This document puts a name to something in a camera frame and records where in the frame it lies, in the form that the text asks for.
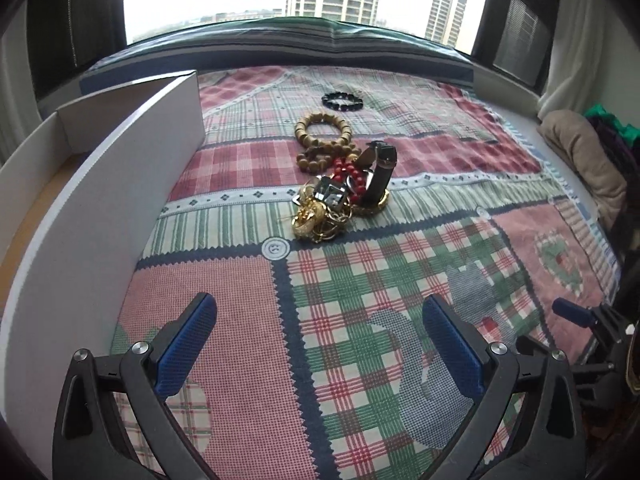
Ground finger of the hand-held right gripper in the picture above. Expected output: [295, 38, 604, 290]
[552, 297, 608, 333]

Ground square-faced silver watch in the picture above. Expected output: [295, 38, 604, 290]
[312, 177, 353, 208]

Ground gold bangle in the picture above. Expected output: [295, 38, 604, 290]
[352, 187, 391, 213]

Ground patchwork plaid blanket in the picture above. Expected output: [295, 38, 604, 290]
[107, 65, 626, 480]

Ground wooden spool bead bracelet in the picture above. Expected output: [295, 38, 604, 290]
[295, 112, 353, 150]

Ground small round wooden bead bracelet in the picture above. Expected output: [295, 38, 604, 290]
[296, 142, 358, 173]

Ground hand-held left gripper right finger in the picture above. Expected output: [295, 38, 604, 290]
[422, 294, 586, 480]

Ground red bead bracelet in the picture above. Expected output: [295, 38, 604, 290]
[330, 156, 373, 206]

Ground slim tall apartment building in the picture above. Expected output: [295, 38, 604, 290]
[425, 0, 468, 43]

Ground dark window frame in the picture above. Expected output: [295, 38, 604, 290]
[471, 0, 563, 96]
[25, 0, 127, 102]

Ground white cardboard box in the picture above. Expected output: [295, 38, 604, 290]
[0, 70, 205, 480]

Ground striped green blue pillow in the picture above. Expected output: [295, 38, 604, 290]
[80, 16, 473, 93]

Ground black bead bracelet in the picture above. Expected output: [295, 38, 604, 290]
[321, 91, 362, 112]

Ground tangled gold chain jewelry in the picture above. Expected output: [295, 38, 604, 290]
[290, 185, 356, 243]

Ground green cloth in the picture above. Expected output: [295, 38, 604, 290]
[585, 104, 640, 141]

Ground beige pillow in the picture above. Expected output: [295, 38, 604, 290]
[537, 109, 628, 231]

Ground white curtain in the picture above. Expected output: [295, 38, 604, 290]
[537, 0, 606, 126]

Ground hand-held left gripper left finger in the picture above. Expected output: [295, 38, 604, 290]
[52, 291, 218, 480]

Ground black strap wristwatch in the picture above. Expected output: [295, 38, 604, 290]
[352, 141, 398, 206]

